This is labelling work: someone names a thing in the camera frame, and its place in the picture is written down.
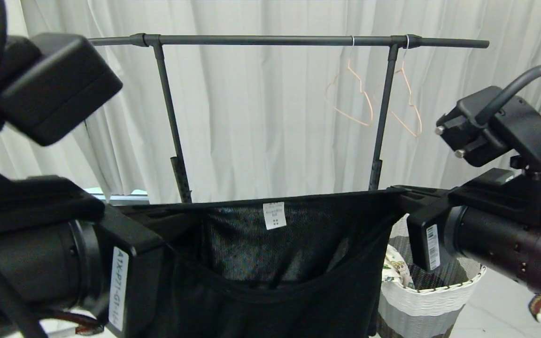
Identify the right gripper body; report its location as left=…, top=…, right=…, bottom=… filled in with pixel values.
left=407, top=202, right=541, bottom=292

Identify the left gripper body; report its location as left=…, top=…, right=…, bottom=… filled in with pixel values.
left=0, top=204, right=165, bottom=338

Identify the black t-shirt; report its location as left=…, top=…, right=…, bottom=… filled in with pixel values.
left=125, top=187, right=410, bottom=338

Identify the pink clothes hanger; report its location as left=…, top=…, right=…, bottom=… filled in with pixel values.
left=325, top=45, right=374, bottom=127
left=383, top=47, right=423, bottom=138

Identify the white laundry basket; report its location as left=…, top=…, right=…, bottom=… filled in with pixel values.
left=376, top=214, right=487, bottom=338

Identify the black clothes rack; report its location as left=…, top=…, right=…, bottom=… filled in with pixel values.
left=87, top=33, right=490, bottom=205

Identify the window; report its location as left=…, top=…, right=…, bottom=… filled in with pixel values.
left=85, top=188, right=149, bottom=206

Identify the cream printed garment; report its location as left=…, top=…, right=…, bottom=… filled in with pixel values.
left=382, top=244, right=414, bottom=289

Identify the white curtain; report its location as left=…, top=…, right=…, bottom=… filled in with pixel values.
left=0, top=0, right=541, bottom=221

